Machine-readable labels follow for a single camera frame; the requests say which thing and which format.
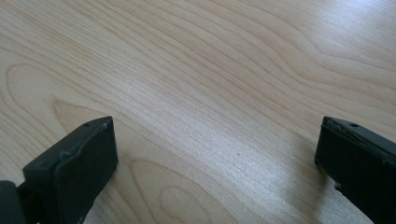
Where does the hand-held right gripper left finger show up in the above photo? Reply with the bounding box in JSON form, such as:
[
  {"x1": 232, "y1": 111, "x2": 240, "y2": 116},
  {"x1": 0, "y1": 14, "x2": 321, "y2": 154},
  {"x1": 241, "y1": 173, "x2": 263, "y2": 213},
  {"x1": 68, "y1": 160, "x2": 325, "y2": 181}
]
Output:
[{"x1": 17, "y1": 116, "x2": 120, "y2": 224}]

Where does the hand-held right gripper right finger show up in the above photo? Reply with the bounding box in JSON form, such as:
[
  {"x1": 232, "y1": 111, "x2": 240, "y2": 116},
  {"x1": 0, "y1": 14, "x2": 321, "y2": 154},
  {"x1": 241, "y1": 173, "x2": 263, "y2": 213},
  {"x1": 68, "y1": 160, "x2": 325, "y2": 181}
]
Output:
[{"x1": 314, "y1": 116, "x2": 396, "y2": 224}]

